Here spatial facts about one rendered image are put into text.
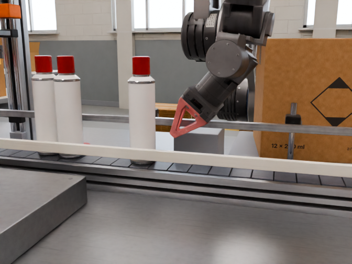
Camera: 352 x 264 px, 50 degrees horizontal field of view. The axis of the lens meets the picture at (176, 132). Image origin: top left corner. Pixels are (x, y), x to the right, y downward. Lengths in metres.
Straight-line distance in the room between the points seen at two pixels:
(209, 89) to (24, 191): 0.35
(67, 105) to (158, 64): 5.77
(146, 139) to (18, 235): 0.29
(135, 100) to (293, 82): 0.35
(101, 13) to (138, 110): 6.38
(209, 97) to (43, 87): 0.34
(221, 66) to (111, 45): 6.39
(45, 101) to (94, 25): 6.36
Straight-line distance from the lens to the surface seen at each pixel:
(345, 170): 0.67
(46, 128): 0.82
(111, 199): 0.71
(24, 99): 1.02
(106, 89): 7.06
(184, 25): 1.11
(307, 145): 0.88
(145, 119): 0.71
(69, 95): 0.77
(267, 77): 0.84
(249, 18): 0.65
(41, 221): 0.59
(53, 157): 0.82
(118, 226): 0.61
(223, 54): 0.58
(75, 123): 0.78
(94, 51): 7.14
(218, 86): 0.66
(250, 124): 0.72
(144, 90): 0.70
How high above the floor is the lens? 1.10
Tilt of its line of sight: 13 degrees down
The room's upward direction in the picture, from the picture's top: straight up
